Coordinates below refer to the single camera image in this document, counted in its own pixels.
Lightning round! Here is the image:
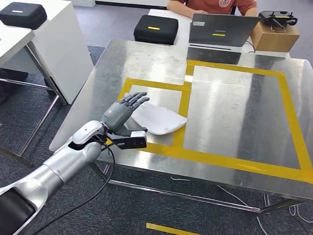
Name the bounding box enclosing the person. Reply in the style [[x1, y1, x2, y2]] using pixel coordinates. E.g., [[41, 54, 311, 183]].
[[167, 0, 258, 19]]

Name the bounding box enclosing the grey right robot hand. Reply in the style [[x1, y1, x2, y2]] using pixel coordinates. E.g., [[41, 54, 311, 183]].
[[101, 92, 150, 137]]

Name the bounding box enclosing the white curved plastic part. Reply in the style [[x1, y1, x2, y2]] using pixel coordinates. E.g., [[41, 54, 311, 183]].
[[131, 101, 188, 136]]

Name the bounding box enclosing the dark grey laptop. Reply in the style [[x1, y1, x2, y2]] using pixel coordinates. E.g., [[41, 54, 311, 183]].
[[189, 13, 260, 52]]

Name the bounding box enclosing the white cable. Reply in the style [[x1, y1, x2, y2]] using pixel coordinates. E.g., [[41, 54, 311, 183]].
[[170, 176, 269, 235]]

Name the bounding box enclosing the white desk steel frame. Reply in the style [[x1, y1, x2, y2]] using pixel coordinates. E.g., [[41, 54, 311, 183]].
[[0, 24, 68, 167]]

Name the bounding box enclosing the yellow floor tape square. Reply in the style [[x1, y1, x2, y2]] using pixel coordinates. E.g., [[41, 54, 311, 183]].
[[146, 222, 201, 235]]

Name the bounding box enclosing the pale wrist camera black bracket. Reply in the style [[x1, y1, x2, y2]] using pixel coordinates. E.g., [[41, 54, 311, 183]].
[[106, 130, 148, 150]]

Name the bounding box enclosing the brown cardboard box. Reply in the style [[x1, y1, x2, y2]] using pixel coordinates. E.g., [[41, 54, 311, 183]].
[[250, 22, 300, 53]]

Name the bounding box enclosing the black headset device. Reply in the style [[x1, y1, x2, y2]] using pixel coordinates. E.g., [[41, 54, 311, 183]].
[[259, 10, 298, 32]]

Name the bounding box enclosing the yellow workbench tape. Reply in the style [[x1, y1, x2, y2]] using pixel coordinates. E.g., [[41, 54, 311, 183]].
[[106, 59, 313, 185]]

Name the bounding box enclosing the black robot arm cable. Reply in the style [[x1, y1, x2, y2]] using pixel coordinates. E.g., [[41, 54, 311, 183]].
[[32, 142, 116, 235]]

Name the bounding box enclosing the black zip case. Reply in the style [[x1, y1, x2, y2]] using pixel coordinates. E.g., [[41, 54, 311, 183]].
[[0, 1, 48, 30], [133, 15, 180, 46]]

